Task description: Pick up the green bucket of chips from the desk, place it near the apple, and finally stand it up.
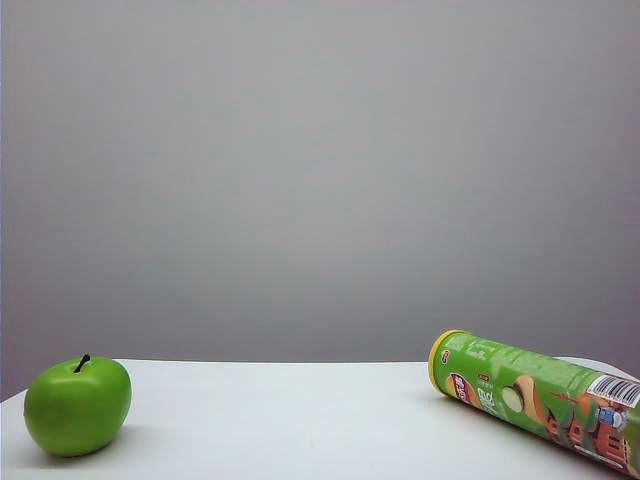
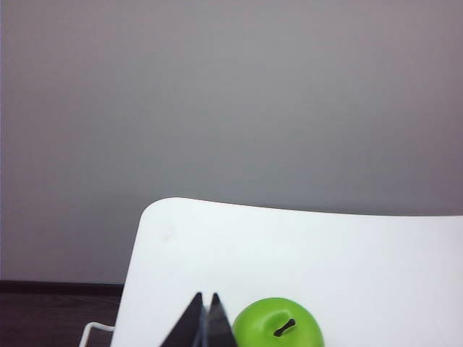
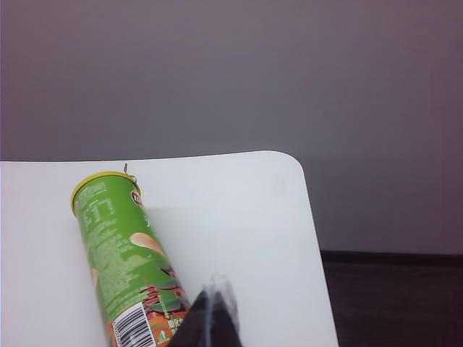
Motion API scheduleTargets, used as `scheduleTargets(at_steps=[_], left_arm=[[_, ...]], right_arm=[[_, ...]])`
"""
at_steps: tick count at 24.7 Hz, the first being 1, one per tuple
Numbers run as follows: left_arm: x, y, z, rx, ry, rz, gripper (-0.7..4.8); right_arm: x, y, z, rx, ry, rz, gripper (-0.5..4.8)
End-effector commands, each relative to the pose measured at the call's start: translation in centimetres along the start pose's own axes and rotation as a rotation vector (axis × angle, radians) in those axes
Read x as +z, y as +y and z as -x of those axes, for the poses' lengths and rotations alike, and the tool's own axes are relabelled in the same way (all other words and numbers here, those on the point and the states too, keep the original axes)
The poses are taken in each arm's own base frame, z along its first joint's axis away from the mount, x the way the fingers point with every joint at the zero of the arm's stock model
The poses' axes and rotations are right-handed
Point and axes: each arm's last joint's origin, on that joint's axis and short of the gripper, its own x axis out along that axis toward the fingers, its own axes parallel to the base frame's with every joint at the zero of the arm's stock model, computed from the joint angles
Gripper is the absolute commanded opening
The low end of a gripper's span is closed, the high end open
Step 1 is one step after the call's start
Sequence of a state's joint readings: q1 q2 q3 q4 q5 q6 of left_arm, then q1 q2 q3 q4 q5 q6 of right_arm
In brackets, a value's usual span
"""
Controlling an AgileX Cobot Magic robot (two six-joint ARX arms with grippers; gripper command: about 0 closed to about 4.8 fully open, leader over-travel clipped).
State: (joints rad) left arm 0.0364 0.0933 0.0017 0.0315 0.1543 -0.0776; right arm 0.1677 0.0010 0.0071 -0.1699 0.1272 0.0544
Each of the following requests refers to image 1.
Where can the green potato chips can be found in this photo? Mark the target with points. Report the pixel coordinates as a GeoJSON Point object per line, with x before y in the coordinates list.
{"type": "Point", "coordinates": [525, 387]}

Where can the green apple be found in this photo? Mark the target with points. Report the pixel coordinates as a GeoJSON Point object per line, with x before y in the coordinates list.
{"type": "Point", "coordinates": [75, 407]}

